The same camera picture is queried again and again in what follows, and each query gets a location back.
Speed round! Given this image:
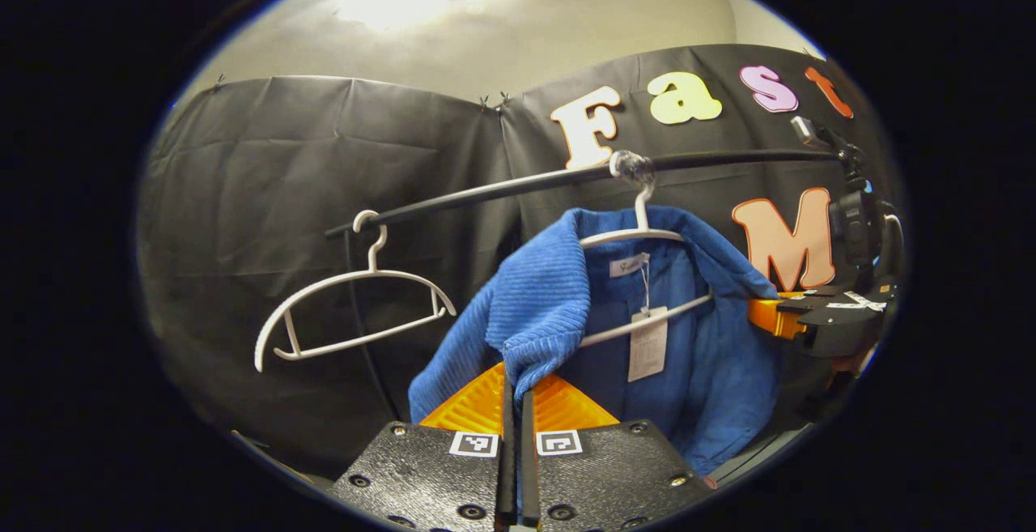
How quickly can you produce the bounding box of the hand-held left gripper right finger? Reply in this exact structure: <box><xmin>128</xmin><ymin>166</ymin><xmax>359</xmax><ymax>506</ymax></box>
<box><xmin>518</xmin><ymin>374</ymin><xmax>718</xmax><ymax>532</ymax></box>

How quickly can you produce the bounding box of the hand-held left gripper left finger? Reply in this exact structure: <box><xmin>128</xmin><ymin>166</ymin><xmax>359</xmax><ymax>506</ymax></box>
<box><xmin>328</xmin><ymin>362</ymin><xmax>517</xmax><ymax>532</ymax></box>

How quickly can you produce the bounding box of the blue corduroy jacket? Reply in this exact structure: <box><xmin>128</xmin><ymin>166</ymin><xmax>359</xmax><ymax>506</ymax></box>
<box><xmin>407</xmin><ymin>206</ymin><xmax>784</xmax><ymax>476</ymax></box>

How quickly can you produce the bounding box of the white hanger with taped hook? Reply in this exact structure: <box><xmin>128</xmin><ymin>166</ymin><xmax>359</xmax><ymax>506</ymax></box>
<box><xmin>576</xmin><ymin>151</ymin><xmax>715</xmax><ymax>348</ymax></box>

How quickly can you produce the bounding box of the white plastic hanger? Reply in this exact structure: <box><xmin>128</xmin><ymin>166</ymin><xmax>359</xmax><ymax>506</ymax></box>
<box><xmin>254</xmin><ymin>210</ymin><xmax>458</xmax><ymax>372</ymax></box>

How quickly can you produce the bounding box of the black clothes rail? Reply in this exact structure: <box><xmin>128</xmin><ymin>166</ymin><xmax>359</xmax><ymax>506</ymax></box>
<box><xmin>325</xmin><ymin>147</ymin><xmax>847</xmax><ymax>240</ymax></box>

